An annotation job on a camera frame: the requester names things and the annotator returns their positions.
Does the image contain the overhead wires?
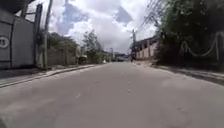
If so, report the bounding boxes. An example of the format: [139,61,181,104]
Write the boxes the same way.
[128,0,168,36]

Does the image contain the concrete wall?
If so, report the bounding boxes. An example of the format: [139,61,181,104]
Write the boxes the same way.
[46,46,81,67]

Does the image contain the fence with pale posts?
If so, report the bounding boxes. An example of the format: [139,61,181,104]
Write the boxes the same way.
[179,31,224,66]

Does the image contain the grey metal gate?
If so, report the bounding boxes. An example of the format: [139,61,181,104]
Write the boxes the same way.
[0,8,38,70]

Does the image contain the utility pole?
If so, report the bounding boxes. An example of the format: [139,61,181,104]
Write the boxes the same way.
[42,0,54,70]
[130,29,138,62]

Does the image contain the concrete pavement with kerb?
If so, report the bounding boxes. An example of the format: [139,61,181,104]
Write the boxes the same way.
[0,63,98,89]

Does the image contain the dense dark trees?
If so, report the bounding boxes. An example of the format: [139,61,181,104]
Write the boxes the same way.
[154,0,224,70]

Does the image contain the pale building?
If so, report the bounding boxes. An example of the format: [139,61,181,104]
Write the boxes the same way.
[133,35,160,61]

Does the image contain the concrete roadside strip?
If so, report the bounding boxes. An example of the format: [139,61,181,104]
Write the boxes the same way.
[133,59,224,86]

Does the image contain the trees behind concrete wall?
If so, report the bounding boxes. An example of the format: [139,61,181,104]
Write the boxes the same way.
[46,29,105,65]

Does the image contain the grey asphalt road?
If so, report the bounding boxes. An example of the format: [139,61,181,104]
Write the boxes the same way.
[0,61,224,128]

